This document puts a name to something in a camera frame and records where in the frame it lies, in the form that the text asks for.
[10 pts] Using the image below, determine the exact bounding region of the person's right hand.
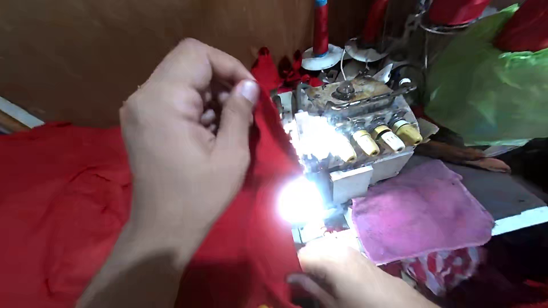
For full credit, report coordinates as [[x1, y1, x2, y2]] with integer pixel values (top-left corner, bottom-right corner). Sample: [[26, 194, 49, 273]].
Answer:
[[287, 237, 377, 308]]

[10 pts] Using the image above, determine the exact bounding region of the person's left hand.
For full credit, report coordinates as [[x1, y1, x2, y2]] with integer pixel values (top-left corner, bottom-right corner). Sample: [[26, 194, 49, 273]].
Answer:
[[120, 38, 260, 268]]

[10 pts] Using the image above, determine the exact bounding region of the red fabric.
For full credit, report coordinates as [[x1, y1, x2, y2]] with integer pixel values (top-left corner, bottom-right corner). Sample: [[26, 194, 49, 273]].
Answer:
[[0, 81, 305, 308]]

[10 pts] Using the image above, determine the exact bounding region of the person's right forearm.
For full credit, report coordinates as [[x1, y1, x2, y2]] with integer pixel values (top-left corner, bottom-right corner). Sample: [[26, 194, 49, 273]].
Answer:
[[353, 263, 442, 308]]

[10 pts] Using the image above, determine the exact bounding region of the person's left forearm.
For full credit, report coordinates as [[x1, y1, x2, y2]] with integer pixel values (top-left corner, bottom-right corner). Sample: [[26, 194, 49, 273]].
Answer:
[[75, 231, 186, 308]]

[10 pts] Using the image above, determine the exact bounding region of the crumpled red cloth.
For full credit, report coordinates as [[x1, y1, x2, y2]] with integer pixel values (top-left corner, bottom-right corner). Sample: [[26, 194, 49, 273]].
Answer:
[[250, 46, 325, 94]]

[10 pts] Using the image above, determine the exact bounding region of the bright sewing lamp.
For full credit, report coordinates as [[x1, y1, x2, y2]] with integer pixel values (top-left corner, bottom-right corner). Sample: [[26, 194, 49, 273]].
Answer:
[[278, 176, 325, 225]]

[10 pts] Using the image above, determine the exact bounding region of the slim red thread spool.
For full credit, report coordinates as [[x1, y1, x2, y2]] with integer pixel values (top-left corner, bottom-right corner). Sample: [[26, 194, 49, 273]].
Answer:
[[313, 0, 329, 57]]

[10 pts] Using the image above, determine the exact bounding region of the overlock sewing machine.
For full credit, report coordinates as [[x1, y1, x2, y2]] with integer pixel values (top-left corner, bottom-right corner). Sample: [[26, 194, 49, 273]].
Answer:
[[272, 75, 439, 244]]

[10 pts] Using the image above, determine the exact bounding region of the pink cloth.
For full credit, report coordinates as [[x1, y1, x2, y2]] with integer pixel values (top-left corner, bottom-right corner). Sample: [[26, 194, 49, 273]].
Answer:
[[351, 159, 495, 266]]

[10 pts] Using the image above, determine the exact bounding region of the red white patterned cloth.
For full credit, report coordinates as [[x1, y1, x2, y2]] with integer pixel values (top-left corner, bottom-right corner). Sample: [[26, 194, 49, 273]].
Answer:
[[402, 246, 482, 297]]

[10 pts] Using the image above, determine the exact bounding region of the red thread cone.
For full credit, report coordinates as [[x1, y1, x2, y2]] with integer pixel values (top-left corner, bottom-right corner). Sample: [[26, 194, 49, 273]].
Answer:
[[363, 0, 389, 44], [493, 0, 548, 53], [428, 0, 491, 26]]

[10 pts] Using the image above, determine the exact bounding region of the white-edged board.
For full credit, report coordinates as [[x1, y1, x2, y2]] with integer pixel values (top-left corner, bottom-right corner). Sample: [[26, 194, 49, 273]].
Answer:
[[0, 96, 45, 134]]

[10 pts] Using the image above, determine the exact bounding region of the brown elongated object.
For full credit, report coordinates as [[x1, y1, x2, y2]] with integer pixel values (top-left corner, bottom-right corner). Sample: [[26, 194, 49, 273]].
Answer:
[[414, 139, 512, 174]]

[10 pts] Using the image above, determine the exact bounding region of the grey sewing table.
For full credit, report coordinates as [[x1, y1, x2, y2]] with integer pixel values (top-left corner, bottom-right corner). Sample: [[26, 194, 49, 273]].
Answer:
[[368, 154, 548, 237]]

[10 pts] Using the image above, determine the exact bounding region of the green plastic bag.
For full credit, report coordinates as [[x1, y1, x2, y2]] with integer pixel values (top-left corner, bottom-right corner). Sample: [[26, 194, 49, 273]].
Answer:
[[424, 3, 548, 147]]

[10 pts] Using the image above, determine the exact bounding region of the metal ring spool holder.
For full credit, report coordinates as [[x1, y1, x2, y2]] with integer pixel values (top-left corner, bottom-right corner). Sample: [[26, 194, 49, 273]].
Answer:
[[419, 11, 482, 36]]

